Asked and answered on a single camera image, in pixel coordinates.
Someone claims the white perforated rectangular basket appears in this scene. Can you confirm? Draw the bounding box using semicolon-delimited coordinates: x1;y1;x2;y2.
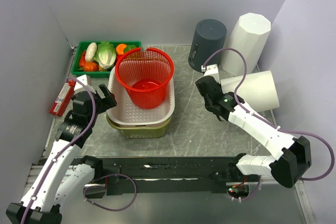
107;68;175;126

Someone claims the white round bucket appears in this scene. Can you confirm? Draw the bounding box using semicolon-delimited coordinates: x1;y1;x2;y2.
237;70;279;112

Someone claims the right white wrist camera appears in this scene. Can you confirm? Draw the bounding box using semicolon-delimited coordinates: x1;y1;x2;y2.
201;64;220;84

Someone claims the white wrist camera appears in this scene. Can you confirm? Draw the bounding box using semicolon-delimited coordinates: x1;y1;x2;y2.
74;74;95;94
201;64;220;84

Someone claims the large white faceted container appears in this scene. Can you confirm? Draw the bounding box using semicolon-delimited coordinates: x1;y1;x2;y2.
220;13;271;76

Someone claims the white toy radish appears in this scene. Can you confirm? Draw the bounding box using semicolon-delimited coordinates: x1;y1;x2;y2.
85;42;98;62

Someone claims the red mesh basket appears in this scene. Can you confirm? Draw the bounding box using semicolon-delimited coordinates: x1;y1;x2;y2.
115;47;174;109

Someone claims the olive green rectangular basket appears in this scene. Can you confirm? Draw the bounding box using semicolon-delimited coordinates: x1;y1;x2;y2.
106;116;172;138

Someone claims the red rectangular box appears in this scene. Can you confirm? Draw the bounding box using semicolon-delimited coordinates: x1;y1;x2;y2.
49;80;76;116

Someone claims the red toy chili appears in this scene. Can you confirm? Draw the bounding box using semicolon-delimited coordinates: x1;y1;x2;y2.
79;50;86;69

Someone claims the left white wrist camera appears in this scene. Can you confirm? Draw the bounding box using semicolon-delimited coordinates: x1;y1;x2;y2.
74;74;95;94

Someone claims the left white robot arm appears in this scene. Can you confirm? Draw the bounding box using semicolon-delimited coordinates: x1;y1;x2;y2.
6;84;117;223

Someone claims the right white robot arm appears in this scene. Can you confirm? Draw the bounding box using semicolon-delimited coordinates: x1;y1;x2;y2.
195;76;311;188

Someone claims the dark grey round bucket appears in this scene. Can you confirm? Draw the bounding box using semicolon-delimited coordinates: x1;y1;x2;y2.
188;19;227;72

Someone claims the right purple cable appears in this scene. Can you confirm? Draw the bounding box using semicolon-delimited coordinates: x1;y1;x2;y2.
203;48;335;201

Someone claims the green plastic tray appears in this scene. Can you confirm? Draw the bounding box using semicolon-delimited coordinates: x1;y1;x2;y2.
71;41;142;78

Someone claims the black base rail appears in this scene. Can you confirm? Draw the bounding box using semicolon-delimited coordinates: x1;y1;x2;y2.
61;157;259;195

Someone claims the orange toy pumpkin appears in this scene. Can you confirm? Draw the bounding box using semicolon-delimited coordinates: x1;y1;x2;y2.
83;62;99;72

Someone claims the toy napa cabbage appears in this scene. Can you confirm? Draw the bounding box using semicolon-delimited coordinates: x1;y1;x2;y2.
94;41;117;70

